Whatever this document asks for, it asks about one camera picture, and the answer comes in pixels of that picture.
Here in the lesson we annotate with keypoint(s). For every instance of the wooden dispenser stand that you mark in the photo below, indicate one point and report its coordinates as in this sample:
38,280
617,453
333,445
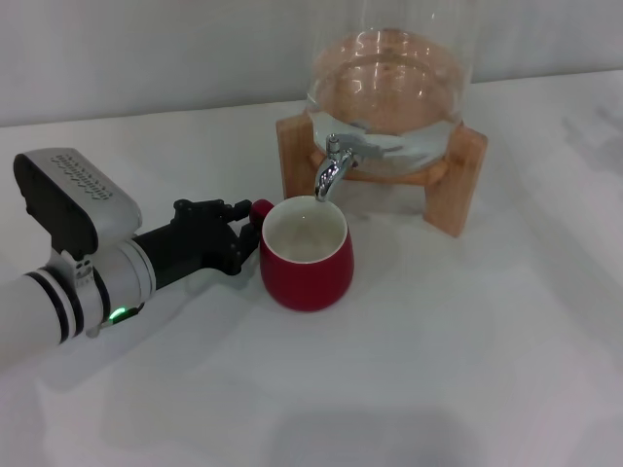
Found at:
450,185

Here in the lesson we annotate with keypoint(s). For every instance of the chrome faucet tap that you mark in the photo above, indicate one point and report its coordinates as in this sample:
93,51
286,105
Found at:
328,172

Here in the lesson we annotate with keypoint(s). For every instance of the red ceramic cup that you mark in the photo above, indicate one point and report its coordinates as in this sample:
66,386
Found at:
306,282

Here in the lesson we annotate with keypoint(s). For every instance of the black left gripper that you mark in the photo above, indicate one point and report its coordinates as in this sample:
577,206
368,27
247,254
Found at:
194,243

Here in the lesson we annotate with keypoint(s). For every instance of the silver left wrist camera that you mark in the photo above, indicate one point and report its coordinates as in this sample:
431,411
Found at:
73,199

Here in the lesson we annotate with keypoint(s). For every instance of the clear glass dispenser jar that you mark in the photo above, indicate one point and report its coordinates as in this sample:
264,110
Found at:
389,73

